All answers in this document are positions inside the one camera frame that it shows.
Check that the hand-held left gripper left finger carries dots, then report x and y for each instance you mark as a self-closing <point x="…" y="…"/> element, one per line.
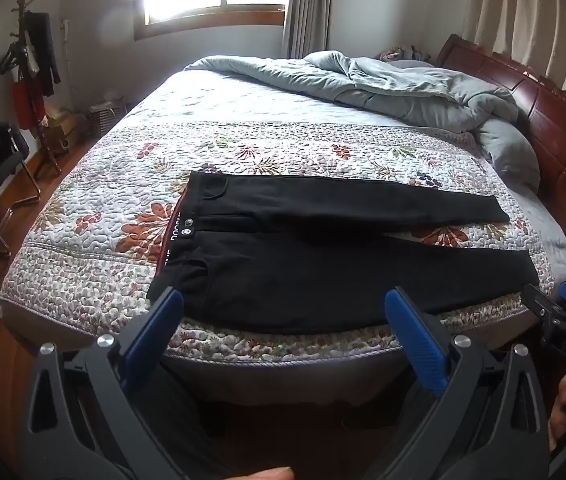
<point x="153" y="330"/>

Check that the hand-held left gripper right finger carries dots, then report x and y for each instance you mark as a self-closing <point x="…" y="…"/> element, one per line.
<point x="413" y="335"/>

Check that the black pants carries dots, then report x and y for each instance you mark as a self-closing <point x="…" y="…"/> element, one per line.
<point x="313" y="270"/>

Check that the person's left hand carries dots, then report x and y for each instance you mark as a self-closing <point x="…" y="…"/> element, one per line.
<point x="268" y="474"/>

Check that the grey mattress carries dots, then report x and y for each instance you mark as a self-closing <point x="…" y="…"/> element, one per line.
<point x="288" y="380"/>

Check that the floral quilted bedspread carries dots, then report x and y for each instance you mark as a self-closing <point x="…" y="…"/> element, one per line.
<point x="113" y="200"/>

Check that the dark wooden headboard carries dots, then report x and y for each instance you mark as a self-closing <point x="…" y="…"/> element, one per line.
<point x="553" y="110"/>

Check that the woven basket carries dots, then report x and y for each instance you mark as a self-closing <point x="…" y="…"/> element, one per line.
<point x="107" y="119"/>

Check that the cardboard box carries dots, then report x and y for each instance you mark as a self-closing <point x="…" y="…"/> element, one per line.
<point x="65" y="130"/>

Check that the wooden coat rack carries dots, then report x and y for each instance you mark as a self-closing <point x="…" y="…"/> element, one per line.
<point x="38" y="125"/>

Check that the light grey bed sheet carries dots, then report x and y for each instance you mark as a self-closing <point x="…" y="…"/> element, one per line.
<point x="223" y="100"/>

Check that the grey duvet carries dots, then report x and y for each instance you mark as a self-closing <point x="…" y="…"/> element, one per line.
<point x="388" y="90"/>

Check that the red hanging garment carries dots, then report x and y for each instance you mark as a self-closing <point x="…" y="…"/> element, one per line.
<point x="28" y="105"/>

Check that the patterned pillow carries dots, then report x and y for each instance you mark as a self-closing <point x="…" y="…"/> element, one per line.
<point x="403" y="54"/>

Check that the white pleated curtain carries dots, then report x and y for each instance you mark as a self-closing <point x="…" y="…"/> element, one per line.
<point x="528" y="15"/>

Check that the black hanging garment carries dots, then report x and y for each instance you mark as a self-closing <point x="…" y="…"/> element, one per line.
<point x="43" y="55"/>

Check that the grey curtain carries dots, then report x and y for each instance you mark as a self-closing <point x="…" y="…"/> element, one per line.
<point x="308" y="10"/>

